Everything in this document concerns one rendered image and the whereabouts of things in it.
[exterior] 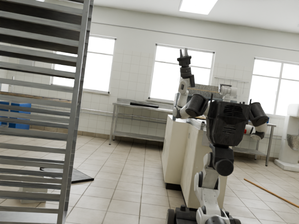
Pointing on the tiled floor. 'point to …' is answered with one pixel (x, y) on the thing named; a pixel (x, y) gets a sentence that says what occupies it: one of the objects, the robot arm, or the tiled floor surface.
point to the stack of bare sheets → (78, 178)
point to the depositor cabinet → (174, 152)
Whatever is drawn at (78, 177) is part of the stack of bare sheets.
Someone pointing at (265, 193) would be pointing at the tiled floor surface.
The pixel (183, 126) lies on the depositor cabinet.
